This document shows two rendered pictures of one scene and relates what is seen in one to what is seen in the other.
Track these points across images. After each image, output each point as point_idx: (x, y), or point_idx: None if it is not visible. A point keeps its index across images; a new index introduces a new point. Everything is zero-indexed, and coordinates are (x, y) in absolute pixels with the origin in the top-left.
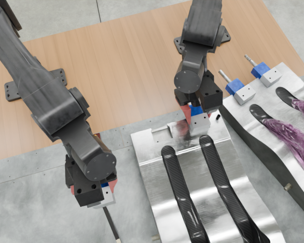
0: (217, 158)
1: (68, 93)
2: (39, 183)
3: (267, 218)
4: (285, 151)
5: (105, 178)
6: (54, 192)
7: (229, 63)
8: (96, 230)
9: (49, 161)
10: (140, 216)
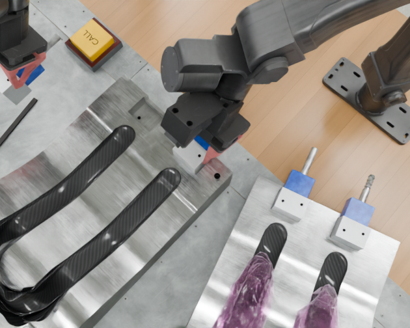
0: (152, 208)
1: None
2: None
3: (84, 307)
4: (217, 302)
5: None
6: None
7: (354, 164)
8: None
9: (54, 9)
10: None
